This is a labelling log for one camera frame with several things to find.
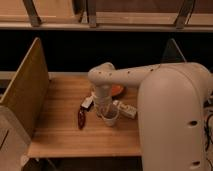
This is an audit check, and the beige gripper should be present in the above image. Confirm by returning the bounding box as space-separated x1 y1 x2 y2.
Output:
92 87 112 117

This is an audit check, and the white ceramic cup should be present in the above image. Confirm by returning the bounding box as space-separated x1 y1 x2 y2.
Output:
101 104 119 127

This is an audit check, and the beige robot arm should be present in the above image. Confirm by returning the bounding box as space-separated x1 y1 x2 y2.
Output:
88 62 213 171

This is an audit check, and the orange plate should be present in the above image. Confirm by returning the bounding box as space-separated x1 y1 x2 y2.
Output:
111 84 125 97

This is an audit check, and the small white black object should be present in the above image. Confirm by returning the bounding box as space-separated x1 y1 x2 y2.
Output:
81 96 93 109

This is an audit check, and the red chili pepper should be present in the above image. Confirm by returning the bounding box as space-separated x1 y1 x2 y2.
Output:
78 108 86 130

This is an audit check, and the white box with dots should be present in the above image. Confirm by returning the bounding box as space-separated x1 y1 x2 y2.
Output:
113 100 137 119

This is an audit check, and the wooden side panel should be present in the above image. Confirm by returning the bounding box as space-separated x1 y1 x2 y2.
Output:
0 38 49 143

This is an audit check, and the wooden shelf with brackets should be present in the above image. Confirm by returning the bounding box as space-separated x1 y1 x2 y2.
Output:
0 0 213 32

